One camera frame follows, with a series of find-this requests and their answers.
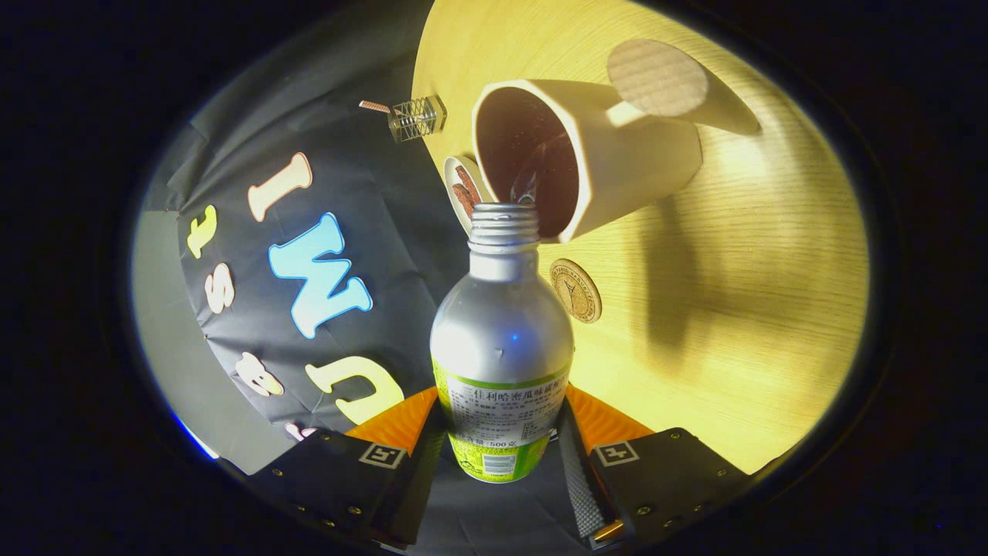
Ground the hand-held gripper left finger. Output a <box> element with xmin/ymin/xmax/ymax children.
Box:
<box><xmin>247</xmin><ymin>386</ymin><xmax>445</xmax><ymax>551</ymax></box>

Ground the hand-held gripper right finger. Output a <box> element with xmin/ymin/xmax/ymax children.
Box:
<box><xmin>557</xmin><ymin>385</ymin><xmax>751</xmax><ymax>551</ymax></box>

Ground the silver bottle with green label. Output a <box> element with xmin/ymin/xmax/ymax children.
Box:
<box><xmin>429</xmin><ymin>202</ymin><xmax>575</xmax><ymax>484</ymax></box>

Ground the round brown cork coaster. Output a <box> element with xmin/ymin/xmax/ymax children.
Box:
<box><xmin>550</xmin><ymin>259</ymin><xmax>603</xmax><ymax>324</ymax></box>

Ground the cream cup with wooden handle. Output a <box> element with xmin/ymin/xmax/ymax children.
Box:
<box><xmin>471</xmin><ymin>39</ymin><xmax>761</xmax><ymax>244</ymax></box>

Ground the wooden table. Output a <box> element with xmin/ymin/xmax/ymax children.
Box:
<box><xmin>411</xmin><ymin>0</ymin><xmax>869</xmax><ymax>476</ymax></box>

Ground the black backdrop cloth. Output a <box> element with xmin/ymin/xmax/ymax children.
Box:
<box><xmin>166</xmin><ymin>12</ymin><xmax>591</xmax><ymax>555</ymax></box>

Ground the white round plate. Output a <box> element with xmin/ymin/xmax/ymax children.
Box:
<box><xmin>443</xmin><ymin>154</ymin><xmax>495</xmax><ymax>236</ymax></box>

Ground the wire mesh holder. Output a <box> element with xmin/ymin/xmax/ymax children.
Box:
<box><xmin>387</xmin><ymin>94</ymin><xmax>448</xmax><ymax>144</ymax></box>

